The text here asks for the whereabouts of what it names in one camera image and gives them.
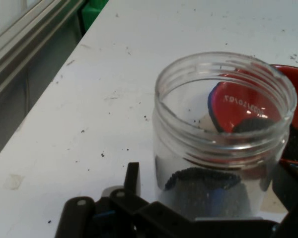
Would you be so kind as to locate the clear plastic jar with seeds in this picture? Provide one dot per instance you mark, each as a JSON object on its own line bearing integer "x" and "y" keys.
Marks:
{"x": 178, "y": 138}

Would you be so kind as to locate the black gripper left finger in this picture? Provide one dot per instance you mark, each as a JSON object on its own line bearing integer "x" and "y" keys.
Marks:
{"x": 119, "y": 215}

